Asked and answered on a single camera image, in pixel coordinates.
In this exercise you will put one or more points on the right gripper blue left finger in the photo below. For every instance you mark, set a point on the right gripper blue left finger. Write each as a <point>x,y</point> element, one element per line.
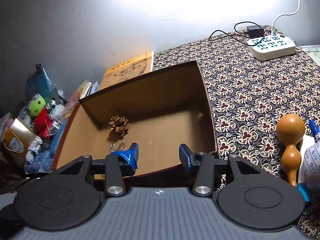
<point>128,159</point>

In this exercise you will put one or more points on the stack of books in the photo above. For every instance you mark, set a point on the stack of books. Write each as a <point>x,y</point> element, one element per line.
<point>85,89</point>

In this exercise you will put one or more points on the green frog plush toy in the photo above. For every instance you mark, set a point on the green frog plush toy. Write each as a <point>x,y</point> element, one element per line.
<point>42,121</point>

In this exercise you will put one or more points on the white power strip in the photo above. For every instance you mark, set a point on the white power strip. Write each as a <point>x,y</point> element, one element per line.
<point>269,47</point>

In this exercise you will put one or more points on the brown cardboard box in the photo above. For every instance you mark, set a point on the brown cardboard box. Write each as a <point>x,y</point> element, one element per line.
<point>165,108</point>

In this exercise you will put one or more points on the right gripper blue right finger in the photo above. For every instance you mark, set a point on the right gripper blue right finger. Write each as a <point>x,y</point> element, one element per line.
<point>187,158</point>

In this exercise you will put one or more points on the blue pen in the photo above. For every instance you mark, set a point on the blue pen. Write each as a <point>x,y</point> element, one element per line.
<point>315,130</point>

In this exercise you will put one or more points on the black power adapter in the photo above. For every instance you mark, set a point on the black power adapter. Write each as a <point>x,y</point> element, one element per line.
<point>255,31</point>

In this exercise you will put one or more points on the wooden gourd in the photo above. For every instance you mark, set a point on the wooden gourd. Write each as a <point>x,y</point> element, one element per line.
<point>290,130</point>

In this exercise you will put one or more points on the brown pine cone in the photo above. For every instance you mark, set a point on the brown pine cone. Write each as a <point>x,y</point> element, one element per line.
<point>119,125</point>

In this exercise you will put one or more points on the white plastic bag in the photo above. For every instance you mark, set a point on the white plastic bag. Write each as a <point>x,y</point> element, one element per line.
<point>308,174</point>

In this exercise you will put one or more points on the small white panda plush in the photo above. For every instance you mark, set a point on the small white panda plush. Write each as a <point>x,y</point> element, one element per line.
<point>55,111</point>

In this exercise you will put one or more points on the gold paper gift bag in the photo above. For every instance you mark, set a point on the gold paper gift bag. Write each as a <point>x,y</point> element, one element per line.
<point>17,139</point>

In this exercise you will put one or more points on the crumpled white tissue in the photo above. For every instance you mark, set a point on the crumpled white tissue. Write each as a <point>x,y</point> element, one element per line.
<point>33,149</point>

